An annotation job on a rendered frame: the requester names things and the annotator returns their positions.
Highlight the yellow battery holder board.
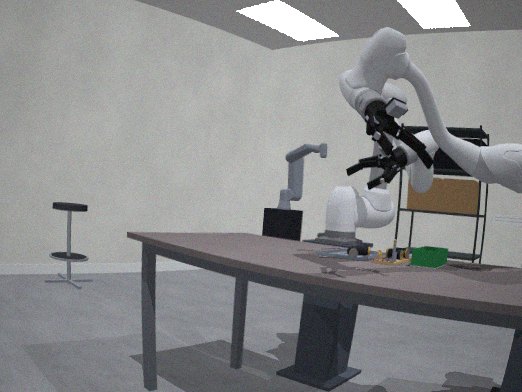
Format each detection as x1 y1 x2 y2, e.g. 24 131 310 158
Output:
372 239 411 266

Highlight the green box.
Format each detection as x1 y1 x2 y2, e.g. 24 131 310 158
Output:
410 246 448 269

